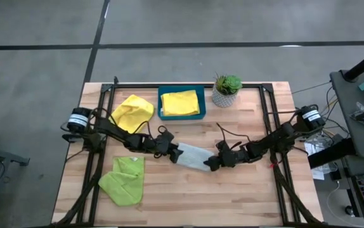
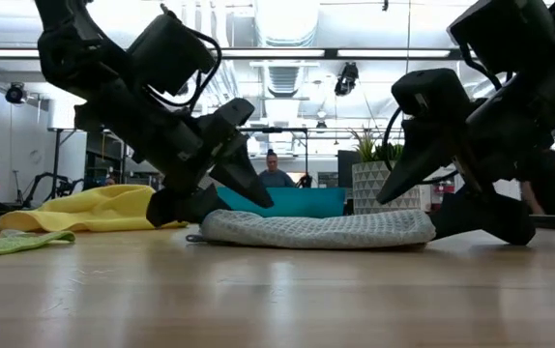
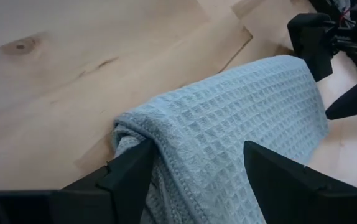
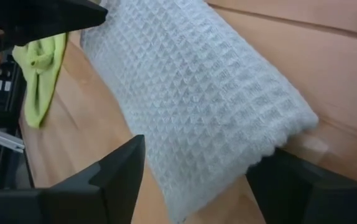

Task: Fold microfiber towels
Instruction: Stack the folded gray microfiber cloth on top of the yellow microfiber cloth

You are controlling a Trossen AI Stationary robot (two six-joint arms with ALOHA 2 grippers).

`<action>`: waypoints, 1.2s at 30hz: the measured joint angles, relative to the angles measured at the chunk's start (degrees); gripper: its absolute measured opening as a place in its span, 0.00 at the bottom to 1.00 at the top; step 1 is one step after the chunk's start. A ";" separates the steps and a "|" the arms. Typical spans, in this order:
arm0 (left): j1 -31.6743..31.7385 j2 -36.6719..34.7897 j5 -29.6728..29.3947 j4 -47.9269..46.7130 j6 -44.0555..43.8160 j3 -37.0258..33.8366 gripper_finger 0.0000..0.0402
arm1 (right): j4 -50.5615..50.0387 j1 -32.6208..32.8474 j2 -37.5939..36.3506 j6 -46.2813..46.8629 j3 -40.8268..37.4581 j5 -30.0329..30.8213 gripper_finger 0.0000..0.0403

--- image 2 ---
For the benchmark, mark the person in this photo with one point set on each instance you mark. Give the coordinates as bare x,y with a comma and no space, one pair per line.
275,176
531,198

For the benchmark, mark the yellow microfiber towel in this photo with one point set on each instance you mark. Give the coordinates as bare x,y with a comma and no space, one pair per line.
89,208

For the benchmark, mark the black ceiling spotlight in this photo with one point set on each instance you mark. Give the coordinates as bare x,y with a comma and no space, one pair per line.
15,93

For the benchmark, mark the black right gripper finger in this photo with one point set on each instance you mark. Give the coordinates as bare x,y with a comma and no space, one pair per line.
490,215
417,154

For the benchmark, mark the potted succulent plant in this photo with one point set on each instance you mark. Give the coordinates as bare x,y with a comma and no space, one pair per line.
367,186

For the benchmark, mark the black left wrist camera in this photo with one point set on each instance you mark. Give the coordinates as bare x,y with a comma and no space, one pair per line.
168,53

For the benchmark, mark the lime green microfiber towel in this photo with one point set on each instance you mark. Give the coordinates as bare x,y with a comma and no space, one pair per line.
16,244

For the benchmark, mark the black overhead camera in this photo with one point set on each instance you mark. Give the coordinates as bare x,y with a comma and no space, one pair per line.
346,77

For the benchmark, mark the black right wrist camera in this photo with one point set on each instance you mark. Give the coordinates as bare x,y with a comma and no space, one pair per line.
500,34

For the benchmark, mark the teal plastic bin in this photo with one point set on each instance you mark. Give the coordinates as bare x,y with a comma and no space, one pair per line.
306,203

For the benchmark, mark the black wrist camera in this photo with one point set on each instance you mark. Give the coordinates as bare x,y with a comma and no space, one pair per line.
168,53
500,34

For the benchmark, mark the grey waffle microfiber towel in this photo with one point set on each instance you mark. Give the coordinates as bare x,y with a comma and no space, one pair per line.
316,229

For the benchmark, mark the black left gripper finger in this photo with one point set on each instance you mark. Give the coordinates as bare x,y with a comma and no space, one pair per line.
243,179
181,208

